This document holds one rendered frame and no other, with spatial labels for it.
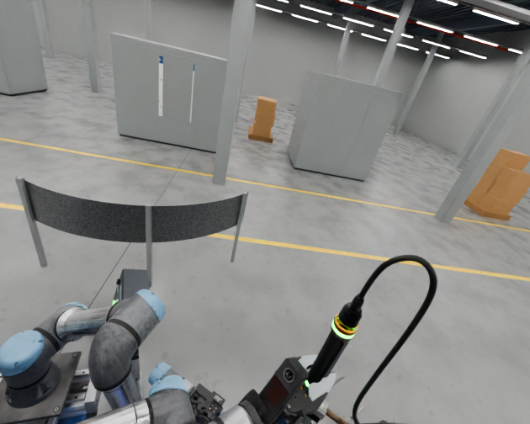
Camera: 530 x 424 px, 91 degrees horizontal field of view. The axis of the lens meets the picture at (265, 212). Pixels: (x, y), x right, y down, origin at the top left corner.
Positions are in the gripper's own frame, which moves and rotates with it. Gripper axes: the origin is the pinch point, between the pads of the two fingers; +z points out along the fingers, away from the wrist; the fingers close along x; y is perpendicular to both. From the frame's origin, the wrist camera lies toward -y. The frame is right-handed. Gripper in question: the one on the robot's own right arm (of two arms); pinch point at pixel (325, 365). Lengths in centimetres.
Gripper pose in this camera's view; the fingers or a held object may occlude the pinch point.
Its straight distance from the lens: 67.4
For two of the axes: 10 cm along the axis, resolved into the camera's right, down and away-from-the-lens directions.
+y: -2.1, 8.5, 4.9
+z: 8.0, -1.4, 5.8
